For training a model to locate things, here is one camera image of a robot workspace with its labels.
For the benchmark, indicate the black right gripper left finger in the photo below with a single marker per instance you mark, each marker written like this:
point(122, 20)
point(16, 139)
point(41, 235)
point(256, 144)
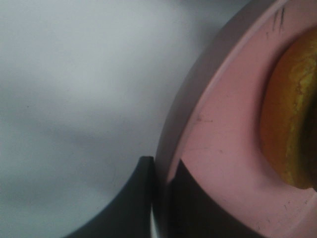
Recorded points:
point(129, 214)

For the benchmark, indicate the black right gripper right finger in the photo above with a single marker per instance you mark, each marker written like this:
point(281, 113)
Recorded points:
point(193, 214)

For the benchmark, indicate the pink round plate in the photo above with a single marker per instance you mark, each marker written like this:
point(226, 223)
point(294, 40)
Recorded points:
point(213, 124)

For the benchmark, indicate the toy burger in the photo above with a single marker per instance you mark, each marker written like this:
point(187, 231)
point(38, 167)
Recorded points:
point(288, 124)

